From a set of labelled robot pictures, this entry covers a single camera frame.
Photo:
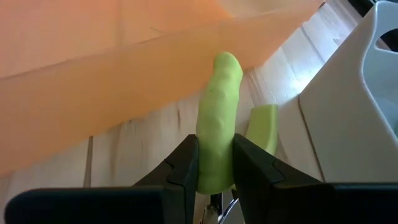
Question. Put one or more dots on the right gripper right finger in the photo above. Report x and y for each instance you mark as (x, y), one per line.
(273, 199)

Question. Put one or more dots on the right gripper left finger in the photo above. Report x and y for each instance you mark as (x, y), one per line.
(174, 193)

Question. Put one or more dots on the white plastic bin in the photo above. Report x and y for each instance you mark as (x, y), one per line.
(335, 124)

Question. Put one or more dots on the orange translucent plastic bin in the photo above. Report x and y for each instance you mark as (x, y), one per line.
(93, 77)

